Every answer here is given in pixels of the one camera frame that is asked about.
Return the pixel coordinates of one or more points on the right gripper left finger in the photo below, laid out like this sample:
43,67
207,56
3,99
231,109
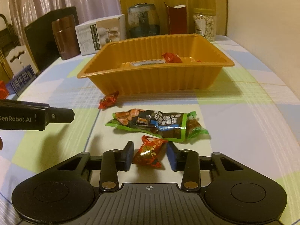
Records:
112,162

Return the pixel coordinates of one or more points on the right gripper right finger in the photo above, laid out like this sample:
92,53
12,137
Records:
188,162

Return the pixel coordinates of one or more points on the green black snack bag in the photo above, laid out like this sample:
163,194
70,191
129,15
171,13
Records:
172,126

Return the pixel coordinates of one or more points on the red brown candy wrapper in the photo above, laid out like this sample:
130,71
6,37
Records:
147,154

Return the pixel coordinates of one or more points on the small red candy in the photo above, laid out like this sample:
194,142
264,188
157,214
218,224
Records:
171,58
108,101

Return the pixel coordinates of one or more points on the clear black seaweed packet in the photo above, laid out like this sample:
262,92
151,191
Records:
148,62

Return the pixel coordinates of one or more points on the person's left hand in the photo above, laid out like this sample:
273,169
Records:
1,144

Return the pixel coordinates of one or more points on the red box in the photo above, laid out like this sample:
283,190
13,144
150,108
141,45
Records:
3,90

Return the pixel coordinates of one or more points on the blue milk carton box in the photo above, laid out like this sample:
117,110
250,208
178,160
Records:
21,81

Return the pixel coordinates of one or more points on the checkered tablecloth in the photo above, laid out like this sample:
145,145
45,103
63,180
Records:
250,113

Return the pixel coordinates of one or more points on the black glossy panel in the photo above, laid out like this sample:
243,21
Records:
40,36

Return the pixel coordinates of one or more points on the brown cylindrical canister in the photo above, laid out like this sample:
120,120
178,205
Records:
65,37

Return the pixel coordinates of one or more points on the orange plastic tray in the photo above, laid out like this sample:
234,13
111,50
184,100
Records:
110,68

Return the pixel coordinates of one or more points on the white product box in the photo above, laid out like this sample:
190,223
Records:
94,34

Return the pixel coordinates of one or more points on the pink curtain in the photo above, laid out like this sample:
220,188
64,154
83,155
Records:
24,12

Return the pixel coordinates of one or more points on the plastic jar of nuts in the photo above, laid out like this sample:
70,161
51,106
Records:
205,23

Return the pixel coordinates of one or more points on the dark green glass jar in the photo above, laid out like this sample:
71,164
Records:
143,20

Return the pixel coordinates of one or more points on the dark red open carton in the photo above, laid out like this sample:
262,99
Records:
176,19

